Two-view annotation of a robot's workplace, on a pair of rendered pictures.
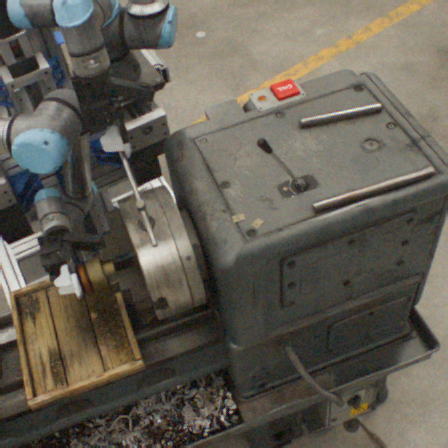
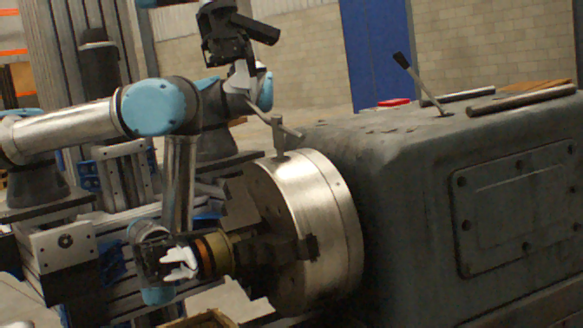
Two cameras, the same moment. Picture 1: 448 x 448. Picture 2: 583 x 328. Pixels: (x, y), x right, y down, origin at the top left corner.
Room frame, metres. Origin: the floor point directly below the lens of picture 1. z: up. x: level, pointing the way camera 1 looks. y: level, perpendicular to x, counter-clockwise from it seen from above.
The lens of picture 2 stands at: (-0.19, 0.38, 1.43)
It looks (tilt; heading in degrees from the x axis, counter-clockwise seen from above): 10 degrees down; 345
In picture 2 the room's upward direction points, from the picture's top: 9 degrees counter-clockwise
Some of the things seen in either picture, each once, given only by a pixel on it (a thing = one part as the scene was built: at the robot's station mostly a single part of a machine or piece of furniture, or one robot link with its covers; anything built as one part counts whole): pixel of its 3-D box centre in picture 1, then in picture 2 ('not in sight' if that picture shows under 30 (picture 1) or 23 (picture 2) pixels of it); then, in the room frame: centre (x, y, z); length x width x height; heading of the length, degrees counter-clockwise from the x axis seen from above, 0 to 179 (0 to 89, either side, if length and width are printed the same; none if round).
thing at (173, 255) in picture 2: (66, 281); (176, 258); (0.89, 0.34, 1.09); 0.09 x 0.06 x 0.03; 10
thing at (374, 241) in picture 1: (301, 201); (441, 193); (1.03, -0.28, 1.06); 0.59 x 0.48 x 0.39; 101
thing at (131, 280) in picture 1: (137, 290); (273, 249); (0.83, 0.17, 1.09); 0.12 x 0.11 x 0.05; 11
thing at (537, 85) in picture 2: not in sight; (529, 100); (7.30, -5.27, 0.22); 1.25 x 0.86 x 0.44; 119
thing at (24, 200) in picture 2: not in sight; (35, 180); (1.42, 0.62, 1.21); 0.15 x 0.15 x 0.10
